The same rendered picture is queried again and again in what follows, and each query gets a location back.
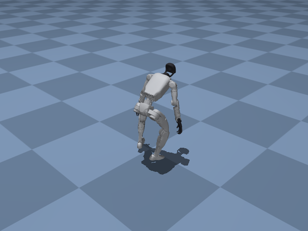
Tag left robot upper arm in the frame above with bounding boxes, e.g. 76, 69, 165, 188
142, 74, 153, 94

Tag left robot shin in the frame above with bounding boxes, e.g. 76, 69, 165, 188
138, 114, 145, 143

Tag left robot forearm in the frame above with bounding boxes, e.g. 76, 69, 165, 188
139, 91, 145, 103

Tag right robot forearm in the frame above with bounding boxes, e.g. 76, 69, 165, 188
173, 100, 181, 121

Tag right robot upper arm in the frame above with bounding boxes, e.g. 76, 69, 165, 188
169, 80, 178, 106

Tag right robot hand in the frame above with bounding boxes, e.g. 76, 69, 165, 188
176, 118, 182, 134

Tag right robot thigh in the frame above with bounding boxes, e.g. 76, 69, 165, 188
147, 109, 169, 136

